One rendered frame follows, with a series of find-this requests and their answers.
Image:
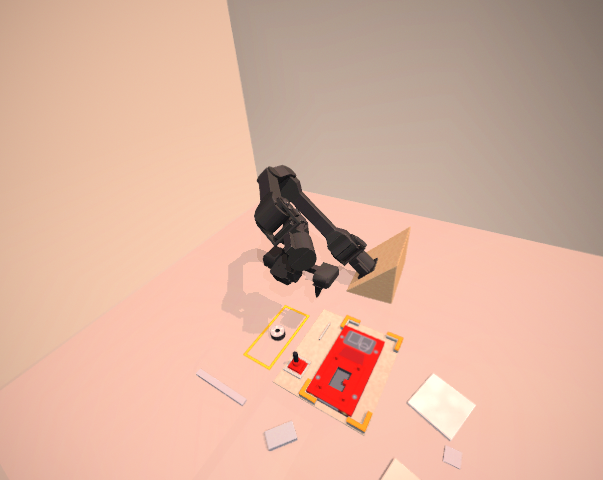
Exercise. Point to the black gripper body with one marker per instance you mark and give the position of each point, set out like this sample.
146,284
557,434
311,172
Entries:
324,275

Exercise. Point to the white flat rectangular sheet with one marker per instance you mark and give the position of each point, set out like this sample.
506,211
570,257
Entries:
442,406

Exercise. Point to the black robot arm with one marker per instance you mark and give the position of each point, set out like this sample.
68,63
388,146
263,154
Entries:
278,186

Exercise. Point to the pale pink flat block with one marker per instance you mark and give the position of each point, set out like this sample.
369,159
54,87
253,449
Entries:
281,435

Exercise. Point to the pale pink flat bar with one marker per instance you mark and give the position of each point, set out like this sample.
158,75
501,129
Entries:
221,387

